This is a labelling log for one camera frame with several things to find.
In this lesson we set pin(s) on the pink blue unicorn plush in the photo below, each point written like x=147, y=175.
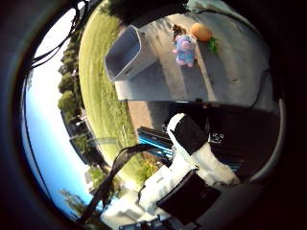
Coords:
x=185, y=49

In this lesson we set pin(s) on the orange carrot plush green leaves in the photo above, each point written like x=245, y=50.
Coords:
x=201, y=32

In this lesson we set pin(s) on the spotted leopard plush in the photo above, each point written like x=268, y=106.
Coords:
x=177, y=30

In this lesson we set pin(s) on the white rectangular plastic container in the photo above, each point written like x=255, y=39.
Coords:
x=126, y=54

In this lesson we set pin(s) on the blue black striped case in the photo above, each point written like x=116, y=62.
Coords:
x=153, y=140

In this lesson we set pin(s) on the black labelled box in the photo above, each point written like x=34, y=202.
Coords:
x=243, y=137

